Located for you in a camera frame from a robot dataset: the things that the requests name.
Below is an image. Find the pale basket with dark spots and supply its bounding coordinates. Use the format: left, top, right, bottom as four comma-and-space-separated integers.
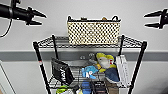
66, 14, 121, 46

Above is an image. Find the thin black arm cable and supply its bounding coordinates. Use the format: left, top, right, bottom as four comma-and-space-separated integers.
0, 17, 14, 39

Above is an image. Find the small grey wall socket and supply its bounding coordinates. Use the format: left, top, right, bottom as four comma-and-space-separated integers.
79, 54, 87, 62

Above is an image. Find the blue cap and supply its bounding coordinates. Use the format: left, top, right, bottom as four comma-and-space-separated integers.
80, 80, 92, 94

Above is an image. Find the yellow and white plush toy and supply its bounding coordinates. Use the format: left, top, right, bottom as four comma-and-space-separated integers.
95, 52, 117, 73

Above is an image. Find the white bag with green edge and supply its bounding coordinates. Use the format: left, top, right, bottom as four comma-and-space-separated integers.
55, 85, 71, 94

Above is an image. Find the closed cardboard box stack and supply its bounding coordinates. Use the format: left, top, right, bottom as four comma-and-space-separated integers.
105, 83, 120, 94

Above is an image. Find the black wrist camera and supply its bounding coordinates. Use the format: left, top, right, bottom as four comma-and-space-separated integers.
9, 0, 22, 7

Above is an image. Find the dark blue plush toy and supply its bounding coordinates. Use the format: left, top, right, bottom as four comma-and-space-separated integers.
104, 66, 122, 85

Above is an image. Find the white door frame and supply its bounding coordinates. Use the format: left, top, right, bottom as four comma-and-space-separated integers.
0, 59, 16, 94

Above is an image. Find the light blue plush toy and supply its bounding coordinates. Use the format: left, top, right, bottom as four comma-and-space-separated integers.
80, 65, 100, 80

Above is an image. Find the tall white box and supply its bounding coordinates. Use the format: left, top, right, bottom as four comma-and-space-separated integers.
114, 54, 131, 89

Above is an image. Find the stack of black boxes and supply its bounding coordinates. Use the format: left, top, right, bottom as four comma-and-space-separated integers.
91, 79, 106, 94

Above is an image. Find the tan plush animal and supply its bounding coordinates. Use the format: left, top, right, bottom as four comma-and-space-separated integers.
101, 16, 108, 22

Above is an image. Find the yellow soft toy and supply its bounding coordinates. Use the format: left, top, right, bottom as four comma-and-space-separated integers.
76, 88, 84, 94

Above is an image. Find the black wire shelf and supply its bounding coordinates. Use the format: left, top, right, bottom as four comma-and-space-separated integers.
32, 34, 148, 94

